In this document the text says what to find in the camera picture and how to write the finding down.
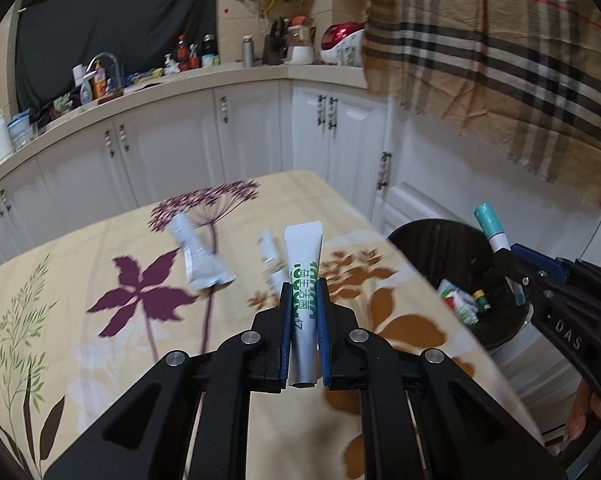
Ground grey white squeezed tube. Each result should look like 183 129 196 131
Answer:
168 212 236 291

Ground orange dish soap bottle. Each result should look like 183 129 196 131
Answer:
91 60 107 100

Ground black round trash bin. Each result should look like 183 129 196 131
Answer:
386 218 531 352

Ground person's right hand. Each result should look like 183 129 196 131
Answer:
563 379 601 443

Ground small white tube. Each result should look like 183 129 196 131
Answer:
258 230 288 306

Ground white blender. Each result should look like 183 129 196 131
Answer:
285 14 316 65

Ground black knife block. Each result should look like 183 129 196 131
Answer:
262 16 288 66

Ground white printed toothpaste tube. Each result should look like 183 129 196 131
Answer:
437 279 481 328

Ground beige kitchen countertop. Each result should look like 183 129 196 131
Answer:
0 62 371 196

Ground yellow green dishcloth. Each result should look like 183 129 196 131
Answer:
125 68 164 86

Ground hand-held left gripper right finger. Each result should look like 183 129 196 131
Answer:
316 277 568 480

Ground white tube green print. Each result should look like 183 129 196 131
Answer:
284 221 324 388

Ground red rice cooker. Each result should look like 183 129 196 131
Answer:
319 21 367 67

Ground floral tablecloth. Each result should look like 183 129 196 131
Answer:
0 170 543 480

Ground black curtain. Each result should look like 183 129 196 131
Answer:
14 0 218 116

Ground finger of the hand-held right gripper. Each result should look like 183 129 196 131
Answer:
494 251 561 311
510 243 601 311

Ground white kitchen cabinets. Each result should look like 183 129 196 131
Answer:
0 80 601 441

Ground clear container blue lid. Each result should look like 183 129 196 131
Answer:
8 109 35 150

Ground teal capped white tube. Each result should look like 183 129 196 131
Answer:
473 202 528 307

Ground chrome kitchen faucet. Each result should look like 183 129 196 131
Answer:
86 51 124 92

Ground beige plaid cloth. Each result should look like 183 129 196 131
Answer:
363 0 601 208

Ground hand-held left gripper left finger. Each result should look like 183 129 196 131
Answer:
43 280 294 480

